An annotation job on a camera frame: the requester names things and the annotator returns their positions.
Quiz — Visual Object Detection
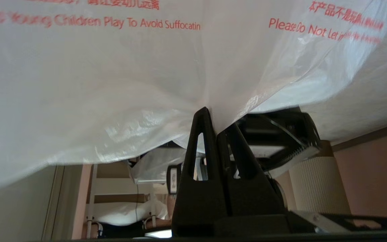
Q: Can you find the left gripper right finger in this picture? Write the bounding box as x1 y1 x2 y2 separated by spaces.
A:
216 122 289 217

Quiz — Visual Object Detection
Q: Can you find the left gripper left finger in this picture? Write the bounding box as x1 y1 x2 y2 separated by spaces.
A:
172 107 228 236

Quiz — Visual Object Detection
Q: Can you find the white cartoon-print plastic bag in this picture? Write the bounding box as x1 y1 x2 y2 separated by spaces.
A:
0 0 387 191

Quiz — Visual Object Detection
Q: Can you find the white cloth bundle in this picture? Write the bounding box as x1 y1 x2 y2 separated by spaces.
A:
94 197 169 226

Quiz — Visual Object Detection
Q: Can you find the white metal shelf rack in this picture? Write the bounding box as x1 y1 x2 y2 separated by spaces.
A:
85 158 180 238

